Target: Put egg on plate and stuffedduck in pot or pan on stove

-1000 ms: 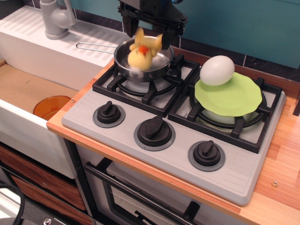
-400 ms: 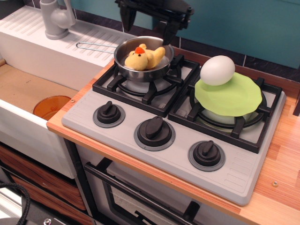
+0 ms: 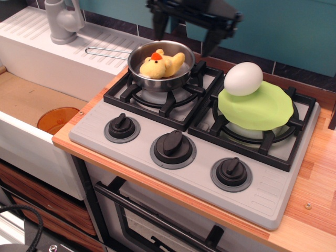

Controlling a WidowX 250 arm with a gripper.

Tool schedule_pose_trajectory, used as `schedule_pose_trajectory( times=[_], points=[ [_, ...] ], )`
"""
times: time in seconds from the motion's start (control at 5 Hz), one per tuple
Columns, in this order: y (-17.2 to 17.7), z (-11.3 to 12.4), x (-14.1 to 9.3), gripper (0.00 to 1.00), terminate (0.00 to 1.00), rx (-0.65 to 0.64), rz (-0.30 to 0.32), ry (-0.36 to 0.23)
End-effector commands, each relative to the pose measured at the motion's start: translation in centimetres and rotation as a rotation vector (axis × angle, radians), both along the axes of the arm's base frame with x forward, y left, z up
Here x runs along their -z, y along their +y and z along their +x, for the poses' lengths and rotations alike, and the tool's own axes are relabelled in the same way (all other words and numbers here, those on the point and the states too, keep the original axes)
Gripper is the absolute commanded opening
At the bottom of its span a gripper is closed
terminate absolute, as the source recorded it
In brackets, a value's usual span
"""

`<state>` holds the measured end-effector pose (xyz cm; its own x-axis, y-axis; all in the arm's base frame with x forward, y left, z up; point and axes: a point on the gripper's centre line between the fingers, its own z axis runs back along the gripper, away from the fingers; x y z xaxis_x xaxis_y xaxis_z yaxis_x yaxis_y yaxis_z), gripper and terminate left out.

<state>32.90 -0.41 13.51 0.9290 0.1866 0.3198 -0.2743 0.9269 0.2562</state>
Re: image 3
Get black stove knob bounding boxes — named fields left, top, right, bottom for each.
left=150, top=130, right=197, bottom=170
left=104, top=113, right=141, bottom=144
left=211, top=157, right=253, bottom=193

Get grey toy faucet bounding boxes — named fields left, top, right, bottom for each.
left=45, top=0, right=85, bottom=45

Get black left stove knob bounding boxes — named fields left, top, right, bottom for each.
left=104, top=113, right=141, bottom=144

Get black burner grate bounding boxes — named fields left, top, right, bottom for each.
left=188, top=85, right=320, bottom=172
left=103, top=61, right=224, bottom=131

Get black braided cable bottom left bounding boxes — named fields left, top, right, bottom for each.
left=0, top=204, right=44, bottom=252

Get black middle stove knob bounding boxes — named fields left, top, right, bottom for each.
left=150, top=130, right=197, bottom=170

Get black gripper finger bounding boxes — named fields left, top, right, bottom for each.
left=201, top=26, right=236, bottom=57
left=152, top=10, right=169, bottom=40

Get white egg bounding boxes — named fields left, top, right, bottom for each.
left=224, top=62, right=263, bottom=96

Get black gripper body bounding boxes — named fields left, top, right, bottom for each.
left=146, top=1, right=243, bottom=30

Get silver metal pan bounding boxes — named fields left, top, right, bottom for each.
left=85, top=40, right=196, bottom=92

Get orange plastic cup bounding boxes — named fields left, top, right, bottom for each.
left=37, top=107, right=79, bottom=135

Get oven door with handle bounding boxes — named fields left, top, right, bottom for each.
left=94, top=176, right=226, bottom=252

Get wooden drawer fronts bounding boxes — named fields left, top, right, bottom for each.
left=1, top=160, right=104, bottom=251

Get black right burner grate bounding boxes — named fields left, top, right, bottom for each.
left=188, top=85, right=320, bottom=172

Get grey toy stove top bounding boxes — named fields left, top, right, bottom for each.
left=68, top=60, right=321, bottom=232

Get white toy sink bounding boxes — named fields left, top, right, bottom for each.
left=1, top=7, right=147, bottom=200

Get black left burner grate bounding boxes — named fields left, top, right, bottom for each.
left=103, top=61, right=224, bottom=131

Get black right stove knob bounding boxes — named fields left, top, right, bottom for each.
left=211, top=157, right=253, bottom=193

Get green plate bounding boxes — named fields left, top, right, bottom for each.
left=218, top=81, right=294, bottom=131

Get yellow stuffed duck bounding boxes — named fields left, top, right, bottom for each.
left=139, top=49, right=185, bottom=79

